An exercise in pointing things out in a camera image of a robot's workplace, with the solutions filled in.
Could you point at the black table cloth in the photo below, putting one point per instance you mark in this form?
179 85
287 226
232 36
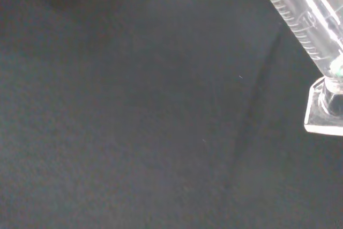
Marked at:
139 111

